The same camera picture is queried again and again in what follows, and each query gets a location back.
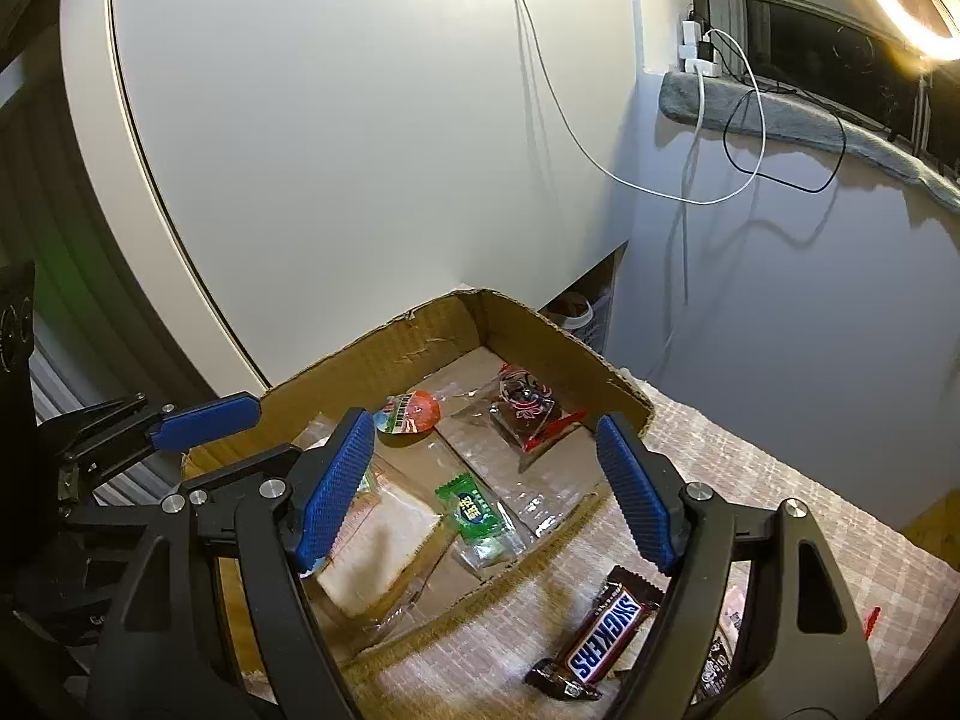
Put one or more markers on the dark pastry packet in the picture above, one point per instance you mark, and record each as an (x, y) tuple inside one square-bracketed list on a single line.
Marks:
[(525, 409)]

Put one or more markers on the round white container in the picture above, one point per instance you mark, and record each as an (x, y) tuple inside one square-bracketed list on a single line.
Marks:
[(574, 311)]

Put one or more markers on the small red snack packet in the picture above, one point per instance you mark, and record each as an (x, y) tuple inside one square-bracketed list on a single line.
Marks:
[(870, 621)]

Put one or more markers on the sliced bread packet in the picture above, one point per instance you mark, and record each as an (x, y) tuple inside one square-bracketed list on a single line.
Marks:
[(382, 547)]

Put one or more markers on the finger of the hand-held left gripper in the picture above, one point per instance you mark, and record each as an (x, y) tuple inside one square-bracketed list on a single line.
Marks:
[(210, 420), (112, 499)]

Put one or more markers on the checked blanket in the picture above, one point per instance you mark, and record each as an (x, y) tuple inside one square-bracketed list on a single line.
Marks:
[(750, 465)]

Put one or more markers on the orange lid jelly cup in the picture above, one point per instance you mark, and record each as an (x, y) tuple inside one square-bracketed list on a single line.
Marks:
[(409, 412)]

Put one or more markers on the green candy packet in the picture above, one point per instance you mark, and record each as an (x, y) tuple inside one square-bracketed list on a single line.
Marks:
[(472, 514)]

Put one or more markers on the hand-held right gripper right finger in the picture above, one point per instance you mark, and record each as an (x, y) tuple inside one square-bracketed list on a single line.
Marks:
[(634, 495)]

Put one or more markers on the white cabinet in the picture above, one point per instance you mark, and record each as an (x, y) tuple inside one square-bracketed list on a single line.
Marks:
[(337, 165)]

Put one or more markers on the cardboard box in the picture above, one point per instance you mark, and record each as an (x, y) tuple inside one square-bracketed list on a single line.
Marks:
[(450, 330)]

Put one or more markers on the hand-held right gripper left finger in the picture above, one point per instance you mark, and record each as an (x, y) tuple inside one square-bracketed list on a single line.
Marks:
[(334, 495)]

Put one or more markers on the white power strip with chargers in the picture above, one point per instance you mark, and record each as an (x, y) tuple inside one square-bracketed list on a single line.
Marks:
[(694, 52)]

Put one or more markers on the grey windowsill cloth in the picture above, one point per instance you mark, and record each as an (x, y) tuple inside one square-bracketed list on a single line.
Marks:
[(877, 154)]

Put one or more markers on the white framed window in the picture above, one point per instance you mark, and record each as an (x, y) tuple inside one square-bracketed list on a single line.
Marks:
[(810, 37)]

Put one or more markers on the small dark snack packet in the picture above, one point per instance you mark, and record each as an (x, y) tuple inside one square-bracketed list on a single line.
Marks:
[(712, 671)]

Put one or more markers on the black tripod stand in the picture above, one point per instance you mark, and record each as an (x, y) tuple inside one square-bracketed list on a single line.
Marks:
[(921, 112)]

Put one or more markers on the brown chocolate bar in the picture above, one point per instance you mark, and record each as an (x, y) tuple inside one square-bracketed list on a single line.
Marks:
[(600, 641)]

